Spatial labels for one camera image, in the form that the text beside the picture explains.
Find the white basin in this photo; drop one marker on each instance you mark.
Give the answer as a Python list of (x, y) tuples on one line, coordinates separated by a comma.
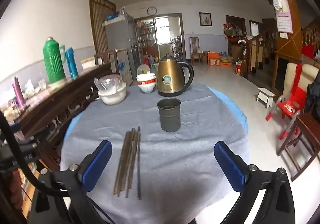
[(112, 96)]

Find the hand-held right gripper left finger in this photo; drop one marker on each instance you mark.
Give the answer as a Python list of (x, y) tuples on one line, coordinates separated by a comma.
[(96, 165)]

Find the gold electric kettle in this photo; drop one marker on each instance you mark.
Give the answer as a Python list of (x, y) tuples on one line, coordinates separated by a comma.
[(171, 78)]

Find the beige armchair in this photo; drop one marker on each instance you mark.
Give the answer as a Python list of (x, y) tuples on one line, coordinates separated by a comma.
[(290, 76)]

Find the wooden stair railing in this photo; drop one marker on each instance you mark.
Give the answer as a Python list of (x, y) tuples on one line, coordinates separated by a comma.
[(260, 49)]

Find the clear glass cup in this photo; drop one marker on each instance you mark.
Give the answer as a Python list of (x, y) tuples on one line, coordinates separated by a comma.
[(42, 84)]

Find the wall calendar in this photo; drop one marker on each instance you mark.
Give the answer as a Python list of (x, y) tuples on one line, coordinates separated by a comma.
[(285, 19)]

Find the metal chopstick holder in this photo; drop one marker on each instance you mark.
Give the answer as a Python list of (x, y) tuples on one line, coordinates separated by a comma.
[(170, 116)]

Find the orange cardboard box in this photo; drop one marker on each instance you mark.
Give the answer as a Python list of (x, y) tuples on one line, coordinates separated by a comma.
[(214, 59)]

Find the green thermos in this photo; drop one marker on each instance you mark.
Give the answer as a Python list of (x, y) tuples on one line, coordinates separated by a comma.
[(53, 61)]

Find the blue thermos bottle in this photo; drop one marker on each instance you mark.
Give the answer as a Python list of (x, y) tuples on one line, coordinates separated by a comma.
[(72, 64)]

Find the white foam box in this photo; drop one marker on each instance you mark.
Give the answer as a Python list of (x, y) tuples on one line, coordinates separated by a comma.
[(88, 63)]

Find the small white stool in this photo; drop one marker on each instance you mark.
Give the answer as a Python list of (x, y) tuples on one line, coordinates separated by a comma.
[(265, 95)]

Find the grey tablecloth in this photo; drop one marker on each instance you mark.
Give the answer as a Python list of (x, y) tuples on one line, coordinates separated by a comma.
[(162, 164)]

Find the black jacket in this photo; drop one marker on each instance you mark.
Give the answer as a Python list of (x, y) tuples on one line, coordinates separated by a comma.
[(313, 99)]

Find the red child chair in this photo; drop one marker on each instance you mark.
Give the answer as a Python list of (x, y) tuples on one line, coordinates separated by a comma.
[(291, 108)]

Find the grey refrigerator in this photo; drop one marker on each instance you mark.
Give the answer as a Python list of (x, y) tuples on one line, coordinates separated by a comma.
[(120, 39)]

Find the red white bowl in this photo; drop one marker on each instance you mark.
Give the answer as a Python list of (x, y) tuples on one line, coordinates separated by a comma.
[(147, 88), (146, 78)]

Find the bundle of brown chopsticks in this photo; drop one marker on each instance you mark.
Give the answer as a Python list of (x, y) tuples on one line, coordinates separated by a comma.
[(127, 161)]

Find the light wooden chair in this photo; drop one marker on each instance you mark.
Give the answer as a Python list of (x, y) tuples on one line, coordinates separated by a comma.
[(196, 50)]

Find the blue table cover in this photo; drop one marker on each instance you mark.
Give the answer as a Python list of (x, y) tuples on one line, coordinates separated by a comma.
[(241, 111)]

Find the shelf of goods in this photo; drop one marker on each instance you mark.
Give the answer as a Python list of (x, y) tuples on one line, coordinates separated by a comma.
[(147, 36)]

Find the pink bottle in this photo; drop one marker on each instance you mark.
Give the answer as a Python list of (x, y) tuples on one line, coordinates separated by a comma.
[(18, 94)]

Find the round wall clock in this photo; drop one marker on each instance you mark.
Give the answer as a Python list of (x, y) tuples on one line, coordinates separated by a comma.
[(151, 11)]

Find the blue printed cardboard box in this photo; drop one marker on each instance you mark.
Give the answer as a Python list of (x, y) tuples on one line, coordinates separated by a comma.
[(122, 65)]

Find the dark grey chopstick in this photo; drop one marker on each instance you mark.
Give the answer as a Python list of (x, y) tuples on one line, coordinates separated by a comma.
[(139, 164)]

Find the framed wall picture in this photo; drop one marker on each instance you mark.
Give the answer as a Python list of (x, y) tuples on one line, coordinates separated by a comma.
[(205, 19)]

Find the clear plastic bag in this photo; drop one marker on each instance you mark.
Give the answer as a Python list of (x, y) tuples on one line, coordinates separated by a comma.
[(108, 83)]

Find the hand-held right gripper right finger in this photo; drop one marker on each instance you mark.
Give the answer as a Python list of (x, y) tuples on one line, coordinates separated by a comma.
[(230, 167)]

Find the wooden pillar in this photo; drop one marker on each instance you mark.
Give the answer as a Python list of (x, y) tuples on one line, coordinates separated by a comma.
[(296, 14)]

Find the dark wooden chair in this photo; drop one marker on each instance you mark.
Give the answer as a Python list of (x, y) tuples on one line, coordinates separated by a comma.
[(303, 129)]

